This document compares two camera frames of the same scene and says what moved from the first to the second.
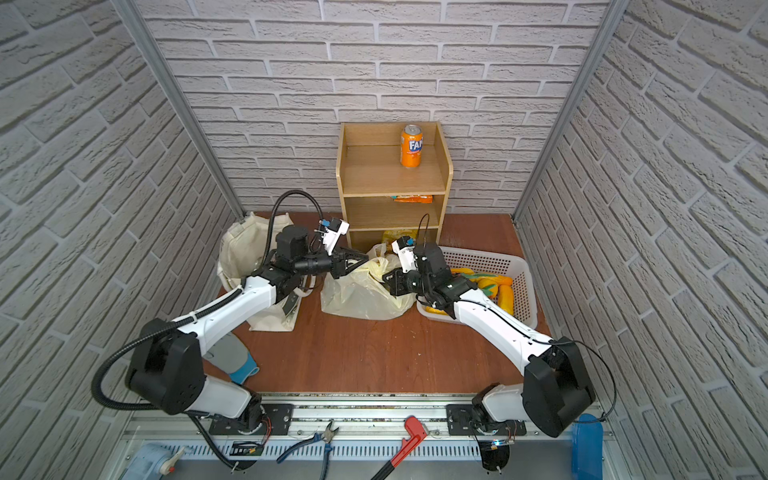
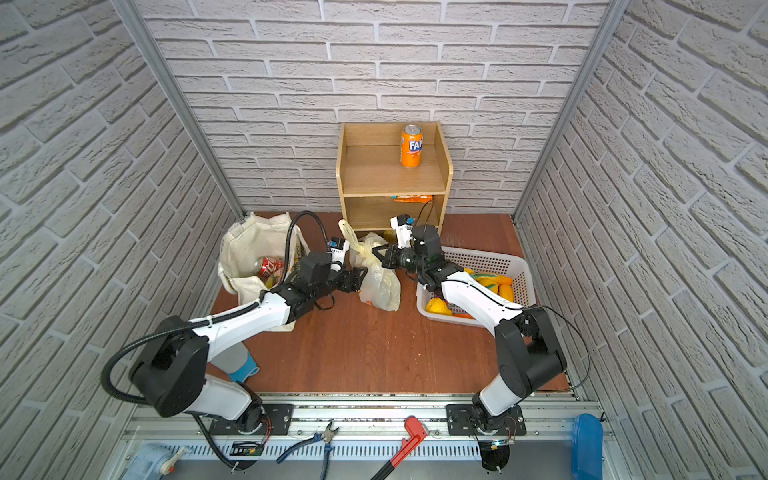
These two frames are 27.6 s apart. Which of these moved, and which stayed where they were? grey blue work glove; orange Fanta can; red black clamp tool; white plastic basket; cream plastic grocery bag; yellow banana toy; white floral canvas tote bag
Moved: cream plastic grocery bag
Stayed: grey blue work glove; white floral canvas tote bag; yellow banana toy; white plastic basket; orange Fanta can; red black clamp tool
